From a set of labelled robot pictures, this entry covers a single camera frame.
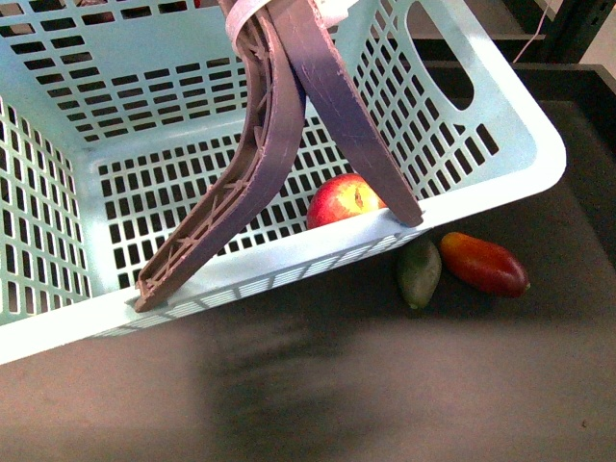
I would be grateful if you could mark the red yellow apple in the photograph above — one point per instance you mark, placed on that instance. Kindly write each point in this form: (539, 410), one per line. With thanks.
(344, 196)

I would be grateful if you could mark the brown basket handle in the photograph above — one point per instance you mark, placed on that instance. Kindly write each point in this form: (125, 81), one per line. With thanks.
(290, 62)

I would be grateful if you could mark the light blue plastic basket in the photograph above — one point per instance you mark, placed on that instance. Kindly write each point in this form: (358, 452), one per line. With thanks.
(117, 117)

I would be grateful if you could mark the green avocado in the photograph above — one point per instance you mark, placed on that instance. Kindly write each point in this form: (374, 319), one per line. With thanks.
(418, 272)

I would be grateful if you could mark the red orange mango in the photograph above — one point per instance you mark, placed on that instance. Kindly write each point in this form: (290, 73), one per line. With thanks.
(487, 267)

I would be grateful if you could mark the white zip tie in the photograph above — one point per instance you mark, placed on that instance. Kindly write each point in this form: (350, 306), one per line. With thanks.
(239, 14)

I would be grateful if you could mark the black shelf post right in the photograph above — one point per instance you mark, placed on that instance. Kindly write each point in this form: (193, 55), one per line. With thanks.
(575, 25)

